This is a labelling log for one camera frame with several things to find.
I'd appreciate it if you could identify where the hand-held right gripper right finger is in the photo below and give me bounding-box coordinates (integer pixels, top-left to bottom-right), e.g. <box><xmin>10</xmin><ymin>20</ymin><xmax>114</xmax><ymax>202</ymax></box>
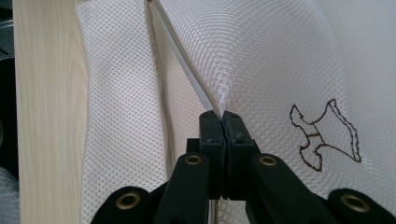
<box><xmin>221</xmin><ymin>110</ymin><xmax>262</xmax><ymax>201</ymax></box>

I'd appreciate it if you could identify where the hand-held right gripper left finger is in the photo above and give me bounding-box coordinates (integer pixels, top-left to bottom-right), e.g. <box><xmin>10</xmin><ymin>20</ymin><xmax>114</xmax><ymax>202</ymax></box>
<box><xmin>186</xmin><ymin>109</ymin><xmax>226</xmax><ymax>201</ymax></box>

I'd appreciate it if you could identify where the white mesh laundry bag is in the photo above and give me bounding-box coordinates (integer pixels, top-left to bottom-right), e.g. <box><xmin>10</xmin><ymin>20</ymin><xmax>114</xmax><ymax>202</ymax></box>
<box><xmin>74</xmin><ymin>0</ymin><xmax>396</xmax><ymax>224</ymax></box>

